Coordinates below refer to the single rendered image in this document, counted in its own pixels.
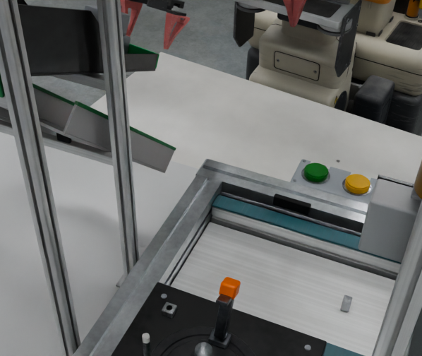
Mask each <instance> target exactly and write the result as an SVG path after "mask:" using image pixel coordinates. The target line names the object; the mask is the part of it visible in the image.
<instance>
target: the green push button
mask: <svg viewBox="0 0 422 356"><path fill-rule="evenodd" d="M304 176H305V177H306V178H307V179H308V180H310V181H312V182H322V181H325V180H326V179H327V176H328V169H327V168H326V166H324V165H322V164H320V163H316V162H314V163H310V164H308V165H306V166H305V168H304Z"/></svg>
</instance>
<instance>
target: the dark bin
mask: <svg viewBox="0 0 422 356"><path fill-rule="evenodd" d="M17 3H18V10H19V14H20V21H21V25H22V29H23V37H24V40H25V48H26V52H27V56H28V63H29V67H30V75H31V76H57V75H73V74H90V73H104V69H103V62H102V48H101V41H100V27H99V23H98V21H97V19H96V18H95V17H94V15H93V14H92V12H91V11H89V10H80V9H72V8H57V7H48V6H33V5H27V4H26V2H25V1H24V0H17ZM124 59H125V69H126V72H139V71H155V69H156V68H157V62H158V59H159V54H158V53H155V52H152V51H150V50H147V49H143V48H142V47H138V46H135V45H134V44H129V48H128V53H127V54H124Z"/></svg>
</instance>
